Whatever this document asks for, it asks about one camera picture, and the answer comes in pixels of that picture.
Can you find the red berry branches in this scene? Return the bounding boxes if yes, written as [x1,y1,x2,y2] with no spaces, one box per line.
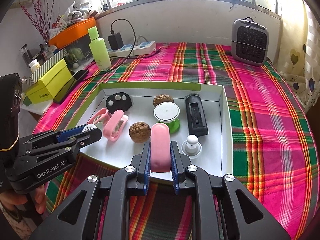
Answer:
[18,0,55,42]

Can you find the white blue power strip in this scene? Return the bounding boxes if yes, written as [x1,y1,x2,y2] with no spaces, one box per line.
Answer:
[107,41,156,57]

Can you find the person left hand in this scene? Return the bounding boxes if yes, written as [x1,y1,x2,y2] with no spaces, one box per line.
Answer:
[1,185,47,214]

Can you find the pink oblong case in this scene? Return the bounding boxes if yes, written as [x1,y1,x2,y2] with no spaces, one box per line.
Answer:
[103,109,129,142]

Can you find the black charging cable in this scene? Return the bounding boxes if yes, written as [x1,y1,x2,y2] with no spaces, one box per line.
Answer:
[80,18,162,82]

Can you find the green lotion bottle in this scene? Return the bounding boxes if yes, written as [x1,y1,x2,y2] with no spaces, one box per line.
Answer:
[88,26,112,71]

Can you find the pink clip case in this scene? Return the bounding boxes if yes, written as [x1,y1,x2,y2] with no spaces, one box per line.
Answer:
[150,123,171,173]

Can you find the green white cardboard box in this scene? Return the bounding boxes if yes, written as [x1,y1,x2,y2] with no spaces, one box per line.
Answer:
[67,82,233,177]

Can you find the black power adapter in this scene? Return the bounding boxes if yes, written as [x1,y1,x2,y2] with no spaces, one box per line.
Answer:
[107,30,124,50]

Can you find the black rectangular battery charger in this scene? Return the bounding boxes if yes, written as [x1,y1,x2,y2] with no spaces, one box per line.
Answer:
[185,94,208,137]

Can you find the black round three-button device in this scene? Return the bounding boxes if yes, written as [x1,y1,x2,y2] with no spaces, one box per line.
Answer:
[105,92,133,114]

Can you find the clear plastic storage bin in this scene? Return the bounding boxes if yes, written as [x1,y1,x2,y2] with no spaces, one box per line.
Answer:
[65,34,93,67]

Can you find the dark glass jar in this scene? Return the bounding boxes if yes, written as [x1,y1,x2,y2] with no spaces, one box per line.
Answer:
[20,44,33,65]

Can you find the plaid pink green bedspread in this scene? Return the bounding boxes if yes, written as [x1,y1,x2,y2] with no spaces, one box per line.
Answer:
[34,42,319,239]

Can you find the brown walnut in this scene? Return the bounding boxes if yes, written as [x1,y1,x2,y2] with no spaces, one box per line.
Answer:
[129,121,151,143]
[153,94,174,107]

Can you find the striped white gift box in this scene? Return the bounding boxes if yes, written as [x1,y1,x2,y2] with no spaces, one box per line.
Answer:
[26,48,67,85]

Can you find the pink cable winder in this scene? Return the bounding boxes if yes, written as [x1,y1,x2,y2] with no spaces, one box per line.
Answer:
[87,108,112,130]

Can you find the yellow green shoe box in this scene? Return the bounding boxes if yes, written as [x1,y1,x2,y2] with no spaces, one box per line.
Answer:
[23,59,72,104]

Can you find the grey small space heater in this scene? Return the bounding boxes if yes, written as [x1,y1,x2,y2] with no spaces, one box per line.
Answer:
[231,17,269,66]

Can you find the small white round jar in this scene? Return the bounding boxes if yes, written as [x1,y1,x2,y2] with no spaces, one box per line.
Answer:
[82,124,97,132]

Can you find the heart patterned curtain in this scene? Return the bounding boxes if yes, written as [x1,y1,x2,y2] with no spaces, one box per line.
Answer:
[276,0,319,112]

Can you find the white green spool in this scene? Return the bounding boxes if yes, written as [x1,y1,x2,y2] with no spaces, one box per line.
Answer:
[153,102,180,134]

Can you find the orange storage bin lid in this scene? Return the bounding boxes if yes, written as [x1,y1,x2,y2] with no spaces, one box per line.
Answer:
[48,17,97,49]

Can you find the black smartphone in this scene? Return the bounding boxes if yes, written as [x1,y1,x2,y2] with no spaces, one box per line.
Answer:
[53,69,89,104]

